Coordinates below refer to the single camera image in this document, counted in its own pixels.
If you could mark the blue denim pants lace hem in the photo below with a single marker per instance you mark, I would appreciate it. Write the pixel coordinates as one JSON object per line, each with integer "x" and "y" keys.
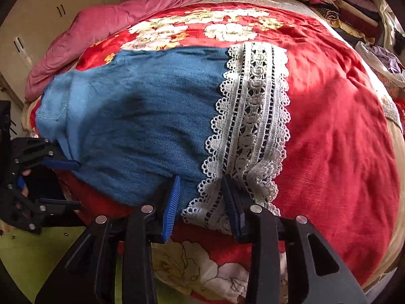
{"x": 142, "y": 117}

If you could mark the plastic bag of clothes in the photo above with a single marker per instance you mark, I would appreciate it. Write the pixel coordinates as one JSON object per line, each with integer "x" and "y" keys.
{"x": 383, "y": 58}

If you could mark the cream curtain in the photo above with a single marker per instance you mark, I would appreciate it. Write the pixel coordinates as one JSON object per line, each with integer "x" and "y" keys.
{"x": 386, "y": 15}

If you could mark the person's left hand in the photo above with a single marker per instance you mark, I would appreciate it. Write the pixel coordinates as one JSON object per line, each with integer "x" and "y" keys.
{"x": 26, "y": 173}

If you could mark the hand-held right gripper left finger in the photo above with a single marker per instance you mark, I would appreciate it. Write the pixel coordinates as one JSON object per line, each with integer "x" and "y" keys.
{"x": 171, "y": 210}

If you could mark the pile of folded clothes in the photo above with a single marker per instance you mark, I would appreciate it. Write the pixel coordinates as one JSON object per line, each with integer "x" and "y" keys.
{"x": 348, "y": 9}

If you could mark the pink quilt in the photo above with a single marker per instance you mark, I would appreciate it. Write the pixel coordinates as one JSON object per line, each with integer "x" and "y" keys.
{"x": 110, "y": 19}

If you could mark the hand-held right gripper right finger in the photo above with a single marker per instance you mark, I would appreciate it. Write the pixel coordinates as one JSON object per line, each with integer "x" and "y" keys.
{"x": 235, "y": 212}

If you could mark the red floral blanket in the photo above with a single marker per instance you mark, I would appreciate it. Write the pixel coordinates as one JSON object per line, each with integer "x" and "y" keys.
{"x": 332, "y": 133}

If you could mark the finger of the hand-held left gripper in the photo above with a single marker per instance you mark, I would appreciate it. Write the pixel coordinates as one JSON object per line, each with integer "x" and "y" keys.
{"x": 60, "y": 202}
{"x": 61, "y": 164}

